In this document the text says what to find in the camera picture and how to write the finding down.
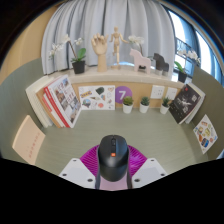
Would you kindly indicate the white orchid plant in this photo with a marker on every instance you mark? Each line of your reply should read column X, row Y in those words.
column 136, row 40

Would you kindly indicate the black wooden horse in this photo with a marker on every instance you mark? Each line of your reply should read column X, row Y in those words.
column 160, row 63

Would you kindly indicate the white wall socket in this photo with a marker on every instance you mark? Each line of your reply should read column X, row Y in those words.
column 171, row 93
column 157, row 92

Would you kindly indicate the wooden artist mannequin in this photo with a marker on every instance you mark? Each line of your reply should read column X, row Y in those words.
column 116, row 41

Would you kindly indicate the pink wooden horse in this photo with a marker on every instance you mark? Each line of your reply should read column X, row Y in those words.
column 140, row 60

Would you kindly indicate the red spine book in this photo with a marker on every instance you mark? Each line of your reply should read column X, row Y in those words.
column 53, row 105

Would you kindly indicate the white orchid in black pot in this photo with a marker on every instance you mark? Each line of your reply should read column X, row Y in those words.
column 79, row 67
column 182, row 76

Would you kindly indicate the black computer mouse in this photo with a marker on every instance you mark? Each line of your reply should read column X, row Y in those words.
column 113, row 160

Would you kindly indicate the purple mouse pad with wrist rest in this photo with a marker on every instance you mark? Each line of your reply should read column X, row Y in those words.
column 113, row 186

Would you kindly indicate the window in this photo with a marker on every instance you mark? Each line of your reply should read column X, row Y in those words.
column 203, row 50

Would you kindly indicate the black cover book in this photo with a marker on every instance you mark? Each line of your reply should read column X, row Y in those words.
column 184, row 104

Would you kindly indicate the thin white and red book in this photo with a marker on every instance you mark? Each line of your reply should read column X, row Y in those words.
column 49, row 111

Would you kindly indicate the wooden desk back board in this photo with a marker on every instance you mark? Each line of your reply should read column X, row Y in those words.
column 140, row 90

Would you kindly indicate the grey white curtain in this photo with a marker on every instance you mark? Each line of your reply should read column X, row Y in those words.
column 100, row 16

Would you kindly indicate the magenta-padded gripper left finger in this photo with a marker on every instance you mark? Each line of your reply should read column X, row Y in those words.
column 76, row 171

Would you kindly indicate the white sticker sheet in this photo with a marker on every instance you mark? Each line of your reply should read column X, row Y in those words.
column 96, row 97

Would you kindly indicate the small succulent in white pot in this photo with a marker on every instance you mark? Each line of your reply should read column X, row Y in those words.
column 144, row 108
column 127, row 108
column 164, row 109

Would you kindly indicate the green desk divider panel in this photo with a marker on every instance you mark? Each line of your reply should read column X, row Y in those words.
column 210, row 96
column 13, row 96

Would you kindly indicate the purple round number sign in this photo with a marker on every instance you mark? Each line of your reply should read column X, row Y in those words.
column 122, row 94

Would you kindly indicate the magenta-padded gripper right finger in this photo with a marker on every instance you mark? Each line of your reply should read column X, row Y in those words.
column 150, row 170

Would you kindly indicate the white illustrated cover book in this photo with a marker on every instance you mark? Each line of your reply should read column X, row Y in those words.
column 66, row 98

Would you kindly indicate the tan kraft book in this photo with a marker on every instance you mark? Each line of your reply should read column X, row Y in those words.
column 45, row 106

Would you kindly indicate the colourful sticker card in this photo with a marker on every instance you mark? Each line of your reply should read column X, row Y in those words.
column 205, row 134

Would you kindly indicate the beige book with red text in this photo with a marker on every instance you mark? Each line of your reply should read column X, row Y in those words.
column 28, row 140

